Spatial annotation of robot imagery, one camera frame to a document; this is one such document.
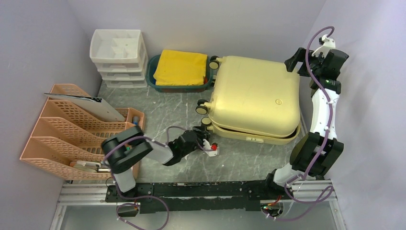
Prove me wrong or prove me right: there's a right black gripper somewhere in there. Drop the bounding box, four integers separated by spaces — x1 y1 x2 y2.
284 47 327 78

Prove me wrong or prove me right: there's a yellow hard-shell suitcase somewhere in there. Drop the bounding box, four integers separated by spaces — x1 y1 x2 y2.
195 56 301 145

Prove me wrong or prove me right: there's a yellow cloth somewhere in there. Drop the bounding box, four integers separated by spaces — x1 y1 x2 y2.
153 49 208 86

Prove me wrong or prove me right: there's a teal plastic bin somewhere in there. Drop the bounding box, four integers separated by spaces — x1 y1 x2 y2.
146 55 214 93

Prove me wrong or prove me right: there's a white plastic drawer unit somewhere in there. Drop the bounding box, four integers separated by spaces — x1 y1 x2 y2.
90 29 148 88

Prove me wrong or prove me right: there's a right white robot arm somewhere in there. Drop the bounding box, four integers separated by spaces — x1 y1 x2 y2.
263 47 349 199

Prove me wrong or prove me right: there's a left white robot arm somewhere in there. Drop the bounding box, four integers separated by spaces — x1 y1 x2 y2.
101 126 218 201

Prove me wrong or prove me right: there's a grey folder in organizer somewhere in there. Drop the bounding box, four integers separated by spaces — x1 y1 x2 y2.
45 93 125 122

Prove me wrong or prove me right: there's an orange mesh file organizer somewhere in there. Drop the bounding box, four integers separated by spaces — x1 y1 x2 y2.
20 98 146 180

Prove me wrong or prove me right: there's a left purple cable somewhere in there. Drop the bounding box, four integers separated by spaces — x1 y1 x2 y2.
103 126 210 230

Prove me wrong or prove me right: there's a purple cable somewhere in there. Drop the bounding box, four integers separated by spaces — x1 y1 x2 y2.
103 126 210 230
263 26 335 222

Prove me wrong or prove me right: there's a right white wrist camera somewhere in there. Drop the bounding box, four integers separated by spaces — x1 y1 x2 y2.
312 34 336 58

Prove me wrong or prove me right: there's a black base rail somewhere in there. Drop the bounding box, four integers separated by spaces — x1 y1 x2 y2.
105 180 289 214

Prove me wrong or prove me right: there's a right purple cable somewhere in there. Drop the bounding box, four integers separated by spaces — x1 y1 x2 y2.
263 26 335 222

